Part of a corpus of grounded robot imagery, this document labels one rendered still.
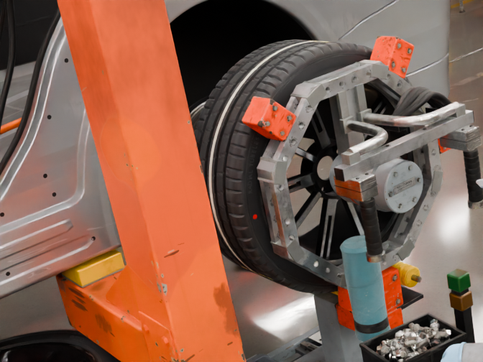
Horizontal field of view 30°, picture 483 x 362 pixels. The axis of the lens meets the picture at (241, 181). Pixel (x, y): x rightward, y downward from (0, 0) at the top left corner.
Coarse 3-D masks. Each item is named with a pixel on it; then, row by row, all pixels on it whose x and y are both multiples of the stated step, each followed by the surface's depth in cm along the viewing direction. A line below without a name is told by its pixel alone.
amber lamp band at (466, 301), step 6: (450, 294) 212; (456, 294) 211; (468, 294) 210; (450, 300) 212; (456, 300) 211; (462, 300) 210; (468, 300) 211; (456, 306) 211; (462, 306) 210; (468, 306) 211
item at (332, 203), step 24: (384, 96) 238; (312, 120) 228; (312, 144) 235; (336, 144) 234; (384, 144) 253; (312, 168) 231; (312, 192) 234; (336, 216) 261; (360, 216) 255; (384, 216) 249; (312, 240) 255; (336, 240) 251; (336, 264) 238
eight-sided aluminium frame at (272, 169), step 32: (352, 64) 226; (384, 64) 224; (320, 96) 214; (416, 128) 240; (288, 160) 212; (416, 160) 243; (288, 192) 214; (288, 224) 215; (416, 224) 240; (288, 256) 217
